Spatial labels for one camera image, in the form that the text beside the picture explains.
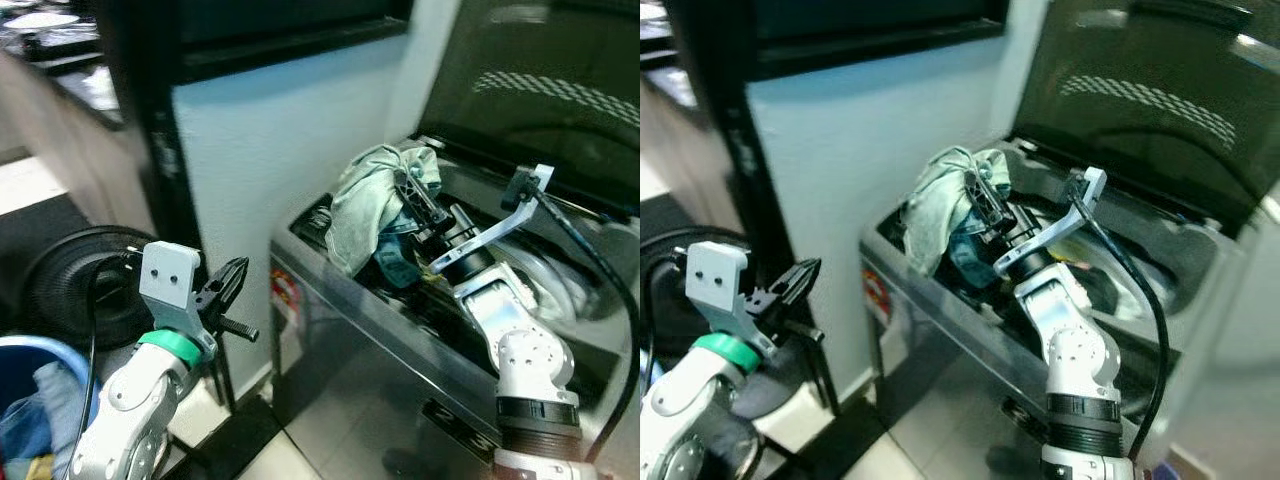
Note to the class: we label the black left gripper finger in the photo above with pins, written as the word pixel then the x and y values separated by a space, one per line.
pixel 788 286
pixel 240 278
pixel 811 278
pixel 218 285

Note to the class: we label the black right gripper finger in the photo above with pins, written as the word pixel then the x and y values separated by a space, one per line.
pixel 976 192
pixel 998 205
pixel 408 192
pixel 428 205

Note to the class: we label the pale green cloth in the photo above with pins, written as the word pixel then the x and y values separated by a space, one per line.
pixel 935 210
pixel 360 210

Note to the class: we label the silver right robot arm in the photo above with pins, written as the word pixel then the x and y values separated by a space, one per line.
pixel 1075 370
pixel 525 370

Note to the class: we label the grey top-load washing machine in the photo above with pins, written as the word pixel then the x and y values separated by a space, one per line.
pixel 380 360
pixel 960 350

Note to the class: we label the blue grey clothes pile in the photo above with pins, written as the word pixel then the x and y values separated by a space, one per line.
pixel 40 420

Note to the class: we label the red round washer sticker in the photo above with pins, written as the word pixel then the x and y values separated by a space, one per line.
pixel 873 295
pixel 283 290

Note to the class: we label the dark tinted washer lid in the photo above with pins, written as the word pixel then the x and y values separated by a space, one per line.
pixel 540 90
pixel 1140 90

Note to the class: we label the black number label sticker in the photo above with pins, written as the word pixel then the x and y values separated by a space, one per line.
pixel 458 425
pixel 1025 420

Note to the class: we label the blue laundry basket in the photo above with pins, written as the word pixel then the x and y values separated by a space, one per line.
pixel 20 365

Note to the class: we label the dark kitchen counter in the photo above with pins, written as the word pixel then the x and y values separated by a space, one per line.
pixel 672 70
pixel 80 85

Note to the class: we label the white plate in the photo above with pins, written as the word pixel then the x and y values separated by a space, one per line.
pixel 40 20

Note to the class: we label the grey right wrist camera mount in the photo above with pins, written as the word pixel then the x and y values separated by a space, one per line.
pixel 1060 228
pixel 500 225

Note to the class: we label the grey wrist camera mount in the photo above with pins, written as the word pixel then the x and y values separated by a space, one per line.
pixel 500 225
pixel 1060 228
pixel 715 285
pixel 165 285

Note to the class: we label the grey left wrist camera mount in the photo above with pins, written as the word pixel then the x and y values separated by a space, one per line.
pixel 165 285
pixel 715 285

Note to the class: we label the black window frame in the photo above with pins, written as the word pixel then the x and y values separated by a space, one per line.
pixel 290 30
pixel 880 30

